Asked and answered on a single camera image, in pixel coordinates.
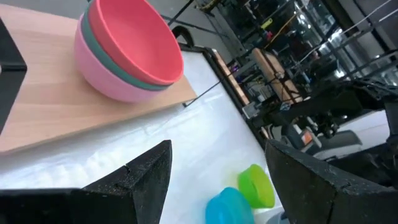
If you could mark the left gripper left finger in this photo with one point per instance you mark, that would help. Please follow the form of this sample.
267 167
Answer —
124 199

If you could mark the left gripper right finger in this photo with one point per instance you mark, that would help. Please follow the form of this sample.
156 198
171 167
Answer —
317 196

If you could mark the large light pink bowl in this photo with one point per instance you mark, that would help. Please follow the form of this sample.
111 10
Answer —
99 79

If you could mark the large dark green bowl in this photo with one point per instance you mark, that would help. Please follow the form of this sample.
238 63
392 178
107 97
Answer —
102 59

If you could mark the large red bowl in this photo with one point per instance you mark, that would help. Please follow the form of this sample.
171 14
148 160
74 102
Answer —
140 40

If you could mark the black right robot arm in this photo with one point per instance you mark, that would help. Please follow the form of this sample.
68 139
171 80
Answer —
326 105

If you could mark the small lime green bowl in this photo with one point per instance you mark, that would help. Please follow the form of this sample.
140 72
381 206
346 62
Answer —
256 186

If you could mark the small teal bowl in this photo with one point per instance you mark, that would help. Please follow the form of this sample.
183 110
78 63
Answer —
227 208

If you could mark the white glossy work sheet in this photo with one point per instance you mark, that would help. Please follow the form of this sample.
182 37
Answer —
211 133

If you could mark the wooden board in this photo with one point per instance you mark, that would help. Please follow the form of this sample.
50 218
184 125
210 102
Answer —
53 102

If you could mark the wooden background table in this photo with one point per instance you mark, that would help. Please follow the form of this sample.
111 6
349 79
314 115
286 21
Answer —
270 71

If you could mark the metal background rack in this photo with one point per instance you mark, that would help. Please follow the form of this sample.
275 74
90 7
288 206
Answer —
280 21

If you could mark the black metal loop bracket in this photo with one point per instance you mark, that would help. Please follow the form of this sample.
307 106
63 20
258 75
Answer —
186 32

